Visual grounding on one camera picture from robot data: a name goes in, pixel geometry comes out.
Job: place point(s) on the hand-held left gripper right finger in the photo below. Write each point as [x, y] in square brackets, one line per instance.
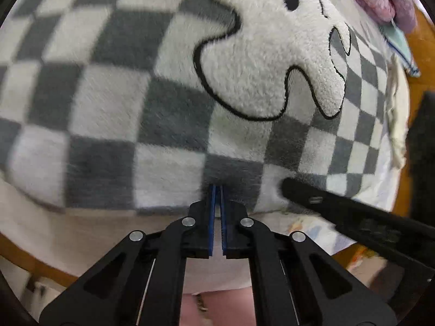
[223, 224]

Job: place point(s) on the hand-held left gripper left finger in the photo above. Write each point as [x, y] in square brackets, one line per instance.
[211, 224]

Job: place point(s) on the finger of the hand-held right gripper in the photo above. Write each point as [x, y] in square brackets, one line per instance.
[340, 210]

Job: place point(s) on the grey white checkered sweater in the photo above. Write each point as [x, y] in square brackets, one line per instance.
[102, 108]

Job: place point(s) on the cream folded garment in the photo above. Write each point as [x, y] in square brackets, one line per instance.
[397, 125]

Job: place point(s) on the person's pink clothing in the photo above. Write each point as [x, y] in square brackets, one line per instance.
[221, 309]

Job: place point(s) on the teal pillow with striped edge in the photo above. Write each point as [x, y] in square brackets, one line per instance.
[397, 40]

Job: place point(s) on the wooden bed footboard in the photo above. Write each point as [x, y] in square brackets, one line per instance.
[20, 254]

